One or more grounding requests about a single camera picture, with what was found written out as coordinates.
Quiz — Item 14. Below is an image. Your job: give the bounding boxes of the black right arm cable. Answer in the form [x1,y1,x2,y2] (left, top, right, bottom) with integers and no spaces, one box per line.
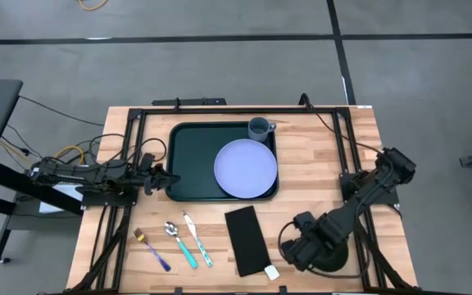
[299,92,387,156]

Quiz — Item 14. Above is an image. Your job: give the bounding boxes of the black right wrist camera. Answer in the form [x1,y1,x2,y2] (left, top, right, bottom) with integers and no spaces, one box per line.
[292,211,315,231]

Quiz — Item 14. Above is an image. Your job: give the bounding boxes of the grey mug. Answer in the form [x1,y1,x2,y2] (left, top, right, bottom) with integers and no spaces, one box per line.
[247,116,278,143]

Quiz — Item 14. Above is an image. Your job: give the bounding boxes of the knife with teal patterned handle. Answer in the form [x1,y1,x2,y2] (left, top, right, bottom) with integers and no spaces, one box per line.
[181,210,214,269]

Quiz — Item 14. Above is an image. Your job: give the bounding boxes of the fork with purple handle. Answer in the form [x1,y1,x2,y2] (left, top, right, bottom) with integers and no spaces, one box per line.
[133,227,172,273]

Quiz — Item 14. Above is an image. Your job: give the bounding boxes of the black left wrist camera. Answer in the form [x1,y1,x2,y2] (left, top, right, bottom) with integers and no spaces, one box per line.
[139,152,156,170]

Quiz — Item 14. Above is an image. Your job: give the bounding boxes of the dark green serving tray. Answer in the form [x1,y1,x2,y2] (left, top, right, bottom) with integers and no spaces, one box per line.
[165,120,280,203]

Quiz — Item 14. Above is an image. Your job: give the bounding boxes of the yellow cable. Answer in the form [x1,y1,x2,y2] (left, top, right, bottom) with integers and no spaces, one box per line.
[77,0,110,12]
[53,144,86,166]

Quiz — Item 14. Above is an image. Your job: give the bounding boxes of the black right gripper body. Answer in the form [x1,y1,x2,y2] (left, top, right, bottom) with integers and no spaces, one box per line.
[297,219,350,257]

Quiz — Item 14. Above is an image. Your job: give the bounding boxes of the black aluminium table frame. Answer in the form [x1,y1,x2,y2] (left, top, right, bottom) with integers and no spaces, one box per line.
[66,106,420,295]

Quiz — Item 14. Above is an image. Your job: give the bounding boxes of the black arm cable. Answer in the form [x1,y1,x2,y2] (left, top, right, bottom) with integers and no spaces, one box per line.
[299,92,387,156]
[89,133,129,165]

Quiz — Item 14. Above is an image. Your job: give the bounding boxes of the lilac round plate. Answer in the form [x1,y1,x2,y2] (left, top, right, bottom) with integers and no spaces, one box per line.
[213,138,279,200]

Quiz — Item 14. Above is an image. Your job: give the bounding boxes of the black cloth napkin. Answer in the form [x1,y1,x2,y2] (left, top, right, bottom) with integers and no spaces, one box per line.
[224,205,281,282]

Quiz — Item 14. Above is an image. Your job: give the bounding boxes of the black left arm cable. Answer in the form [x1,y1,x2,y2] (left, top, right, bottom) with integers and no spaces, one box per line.
[89,133,129,165]

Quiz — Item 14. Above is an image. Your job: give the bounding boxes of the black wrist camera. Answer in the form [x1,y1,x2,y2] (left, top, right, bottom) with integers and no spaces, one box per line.
[292,211,315,231]
[139,152,156,170]

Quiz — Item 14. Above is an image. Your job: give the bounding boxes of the white paper sheet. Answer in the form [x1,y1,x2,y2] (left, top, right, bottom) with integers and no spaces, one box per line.
[38,184,84,216]

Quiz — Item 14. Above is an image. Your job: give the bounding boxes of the black bowl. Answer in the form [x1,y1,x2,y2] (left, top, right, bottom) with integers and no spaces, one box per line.
[311,241,350,275]

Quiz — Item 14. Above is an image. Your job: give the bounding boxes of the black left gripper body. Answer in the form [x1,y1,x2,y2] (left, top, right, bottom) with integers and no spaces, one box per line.
[131,163,159,196]

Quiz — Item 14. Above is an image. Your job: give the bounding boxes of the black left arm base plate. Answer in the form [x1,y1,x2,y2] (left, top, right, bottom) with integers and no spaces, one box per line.
[79,188,139,208]

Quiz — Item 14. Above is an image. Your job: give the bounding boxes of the black floor cable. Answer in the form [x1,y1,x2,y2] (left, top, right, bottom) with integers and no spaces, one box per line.
[17,94,105,127]

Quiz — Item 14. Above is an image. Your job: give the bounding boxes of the spoon with teal handle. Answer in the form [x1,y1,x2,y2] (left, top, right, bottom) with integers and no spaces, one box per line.
[164,220,199,270]

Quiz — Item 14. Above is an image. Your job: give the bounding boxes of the black left wrist camera cable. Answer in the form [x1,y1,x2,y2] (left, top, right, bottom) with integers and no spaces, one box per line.
[135,137,168,164]

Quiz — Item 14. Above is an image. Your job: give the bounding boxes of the black power strip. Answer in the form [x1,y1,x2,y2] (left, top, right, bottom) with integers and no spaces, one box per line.
[152,97,228,107]

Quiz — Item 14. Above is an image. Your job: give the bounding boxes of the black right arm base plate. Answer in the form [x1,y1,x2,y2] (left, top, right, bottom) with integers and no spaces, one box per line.
[338,170,401,207]

